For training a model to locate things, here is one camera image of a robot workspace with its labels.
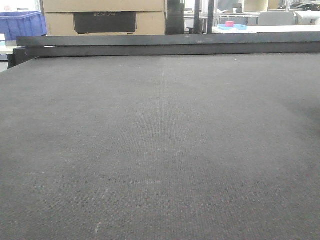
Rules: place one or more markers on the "black conveyor belt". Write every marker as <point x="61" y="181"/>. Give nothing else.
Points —
<point x="210" y="147"/>

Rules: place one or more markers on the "black vertical post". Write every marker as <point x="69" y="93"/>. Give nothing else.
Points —
<point x="196" y="17"/>

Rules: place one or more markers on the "blue tray on table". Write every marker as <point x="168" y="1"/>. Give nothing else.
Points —
<point x="239" y="27"/>

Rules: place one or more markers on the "black conveyor rear rail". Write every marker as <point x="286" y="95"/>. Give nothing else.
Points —
<point x="31" y="47"/>

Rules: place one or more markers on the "white background table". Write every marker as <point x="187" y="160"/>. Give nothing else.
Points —
<point x="270" y="29"/>

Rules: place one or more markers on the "grey office chair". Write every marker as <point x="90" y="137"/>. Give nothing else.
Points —
<point x="276" y="18"/>

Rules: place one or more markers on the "pink tape roll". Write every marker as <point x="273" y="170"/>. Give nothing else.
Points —
<point x="229" y="24"/>

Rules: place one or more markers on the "lower cardboard box black label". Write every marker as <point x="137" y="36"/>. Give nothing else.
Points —
<point x="147" y="23"/>

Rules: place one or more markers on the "black stacked equipment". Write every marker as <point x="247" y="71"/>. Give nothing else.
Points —
<point x="175" y="17"/>

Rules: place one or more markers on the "blue plastic crate background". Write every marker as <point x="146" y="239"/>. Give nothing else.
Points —
<point x="15" y="24"/>

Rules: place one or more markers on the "upper cardboard box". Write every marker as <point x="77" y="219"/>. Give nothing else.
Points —
<point x="66" y="6"/>

